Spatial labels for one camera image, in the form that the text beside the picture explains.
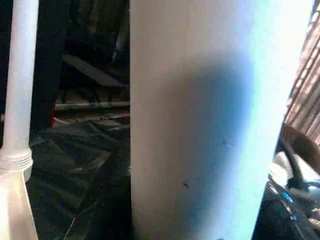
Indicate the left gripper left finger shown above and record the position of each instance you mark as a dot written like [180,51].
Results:
[112,200]

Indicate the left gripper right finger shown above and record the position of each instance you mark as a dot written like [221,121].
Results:
[277,220]

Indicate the white plastic table leg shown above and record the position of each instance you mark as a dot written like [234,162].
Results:
[200,112]
[20,75]

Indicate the black work mat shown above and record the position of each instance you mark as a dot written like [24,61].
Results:
[75,155]

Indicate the sheer window curtain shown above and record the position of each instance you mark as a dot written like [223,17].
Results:
[305,75]

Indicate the dark metal rail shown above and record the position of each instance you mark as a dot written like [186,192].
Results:
[92,105]

